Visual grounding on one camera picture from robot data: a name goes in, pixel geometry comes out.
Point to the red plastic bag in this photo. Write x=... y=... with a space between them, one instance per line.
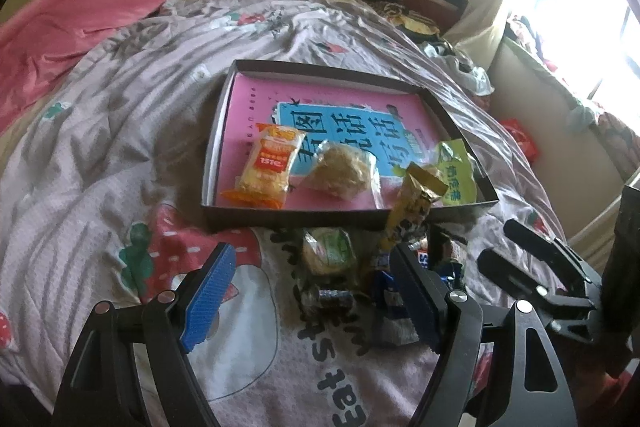
x=522 y=139

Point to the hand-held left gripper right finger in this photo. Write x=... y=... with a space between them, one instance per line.
x=420 y=302

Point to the pale green hanging cloth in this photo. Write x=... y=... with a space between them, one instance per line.
x=582 y=114

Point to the green label round cake packet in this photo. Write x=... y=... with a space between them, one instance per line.
x=327 y=252

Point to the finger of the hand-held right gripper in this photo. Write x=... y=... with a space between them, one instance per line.
x=545 y=249
x=520 y=284

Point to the orange cracker packet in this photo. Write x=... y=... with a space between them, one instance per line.
x=265 y=167

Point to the dark cardboard box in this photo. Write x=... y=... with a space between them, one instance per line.
x=260 y=219

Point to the dark round foil snack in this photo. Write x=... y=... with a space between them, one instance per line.
x=332 y=300

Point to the white plastic bag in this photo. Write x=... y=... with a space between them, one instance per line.
x=475 y=77

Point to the strawberry print blanket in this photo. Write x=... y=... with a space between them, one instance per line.
x=125 y=157

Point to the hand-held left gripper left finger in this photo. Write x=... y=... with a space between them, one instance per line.
x=207 y=302

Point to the clear flaky pastry packet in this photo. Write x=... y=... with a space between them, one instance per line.
x=345 y=172

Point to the pink quilt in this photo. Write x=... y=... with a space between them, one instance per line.
x=75 y=17

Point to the brown chocolate bar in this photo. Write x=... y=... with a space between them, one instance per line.
x=451 y=254

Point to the blue cookie packet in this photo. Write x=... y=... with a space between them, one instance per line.
x=392 y=302

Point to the long gold snack packet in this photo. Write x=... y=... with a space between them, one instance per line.
x=412 y=207

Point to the floral patterned cloth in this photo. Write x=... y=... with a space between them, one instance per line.
x=617 y=134

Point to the clothes on windowsill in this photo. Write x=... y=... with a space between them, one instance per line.
x=530 y=37

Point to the green yellow pastry packet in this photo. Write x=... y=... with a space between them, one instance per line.
x=457 y=177

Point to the pink book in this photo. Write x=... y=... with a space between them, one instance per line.
x=250 y=107

